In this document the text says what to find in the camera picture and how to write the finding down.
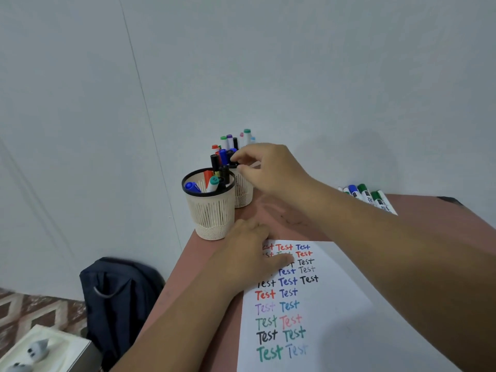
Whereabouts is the person's right hand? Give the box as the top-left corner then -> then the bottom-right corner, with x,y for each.
231,143 -> 315,208

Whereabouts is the person's left hand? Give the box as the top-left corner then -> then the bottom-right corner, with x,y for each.
209,218 -> 295,297

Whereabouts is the white paper with coloured writing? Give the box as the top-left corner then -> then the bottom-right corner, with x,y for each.
237,240 -> 462,372

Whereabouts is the person's left forearm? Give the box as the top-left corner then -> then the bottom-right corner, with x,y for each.
110,267 -> 242,372

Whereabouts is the person's right forearm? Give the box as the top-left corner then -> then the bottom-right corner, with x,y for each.
289,176 -> 496,372

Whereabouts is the bunch of coloured markers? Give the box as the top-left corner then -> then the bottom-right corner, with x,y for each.
210,129 -> 257,171

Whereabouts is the black-rimmed cream mesh pen cup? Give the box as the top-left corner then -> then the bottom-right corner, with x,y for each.
182,167 -> 236,241

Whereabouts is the green-capped white marker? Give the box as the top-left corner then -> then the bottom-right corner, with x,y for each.
357,184 -> 375,206
370,191 -> 390,212

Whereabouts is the dark blue backpack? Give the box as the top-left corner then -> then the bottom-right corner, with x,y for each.
79,257 -> 166,371

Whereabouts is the white box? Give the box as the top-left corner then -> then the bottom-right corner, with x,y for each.
0,324 -> 102,372

